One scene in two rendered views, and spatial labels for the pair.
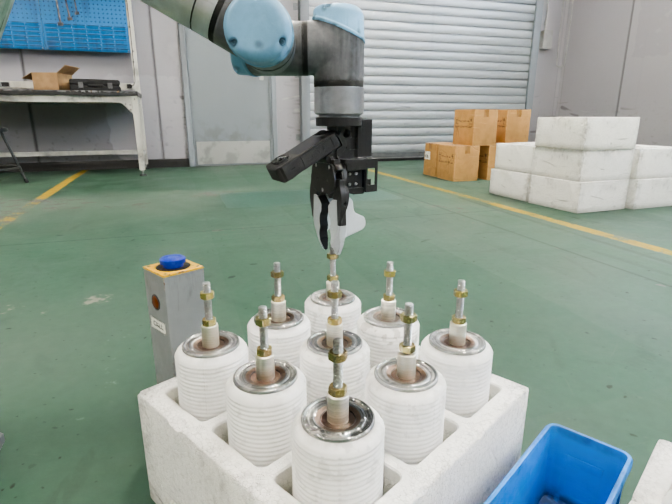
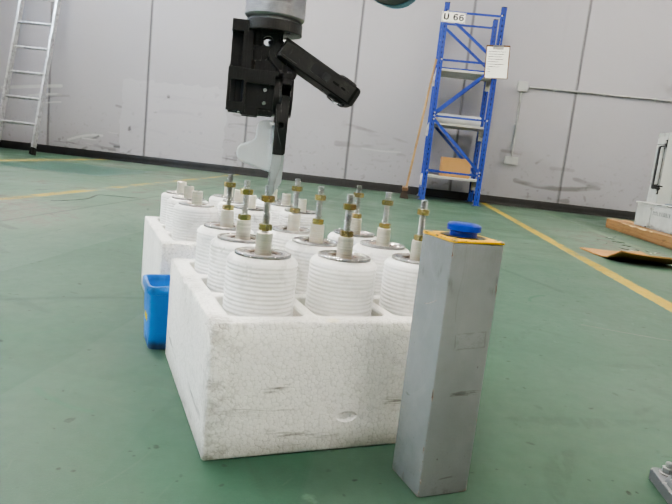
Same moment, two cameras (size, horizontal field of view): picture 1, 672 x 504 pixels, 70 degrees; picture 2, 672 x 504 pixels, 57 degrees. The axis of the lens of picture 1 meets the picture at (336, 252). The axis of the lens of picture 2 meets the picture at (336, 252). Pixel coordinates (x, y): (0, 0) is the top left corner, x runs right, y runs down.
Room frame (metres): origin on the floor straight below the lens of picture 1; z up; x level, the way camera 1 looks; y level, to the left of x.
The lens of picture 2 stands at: (1.46, 0.42, 0.40)
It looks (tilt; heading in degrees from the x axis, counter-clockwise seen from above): 9 degrees down; 204
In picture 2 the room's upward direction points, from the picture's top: 6 degrees clockwise
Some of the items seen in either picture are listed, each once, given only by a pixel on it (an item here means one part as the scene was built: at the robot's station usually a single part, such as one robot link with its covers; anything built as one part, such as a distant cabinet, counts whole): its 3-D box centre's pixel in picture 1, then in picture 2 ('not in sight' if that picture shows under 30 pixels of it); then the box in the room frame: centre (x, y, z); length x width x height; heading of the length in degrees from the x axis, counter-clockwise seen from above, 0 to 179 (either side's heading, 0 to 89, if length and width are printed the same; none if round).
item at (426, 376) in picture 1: (405, 374); (293, 230); (0.50, -0.08, 0.25); 0.08 x 0.08 x 0.01
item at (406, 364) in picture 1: (406, 364); (293, 223); (0.50, -0.08, 0.26); 0.02 x 0.02 x 0.03
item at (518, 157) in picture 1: (536, 157); not in sight; (3.37, -1.40, 0.27); 0.39 x 0.39 x 0.18; 21
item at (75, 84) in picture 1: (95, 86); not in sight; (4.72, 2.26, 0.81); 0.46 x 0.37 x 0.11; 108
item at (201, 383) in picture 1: (215, 403); (409, 319); (0.58, 0.17, 0.16); 0.10 x 0.10 x 0.18
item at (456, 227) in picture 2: (172, 263); (463, 231); (0.73, 0.26, 0.32); 0.04 x 0.04 x 0.02
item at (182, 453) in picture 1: (334, 444); (305, 339); (0.59, 0.00, 0.09); 0.39 x 0.39 x 0.18; 46
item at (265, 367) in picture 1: (265, 366); (383, 237); (0.50, 0.08, 0.26); 0.02 x 0.02 x 0.03
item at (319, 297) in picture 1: (332, 297); (262, 254); (0.75, 0.01, 0.25); 0.08 x 0.08 x 0.01
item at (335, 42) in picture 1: (336, 47); not in sight; (0.76, 0.00, 0.64); 0.09 x 0.08 x 0.11; 93
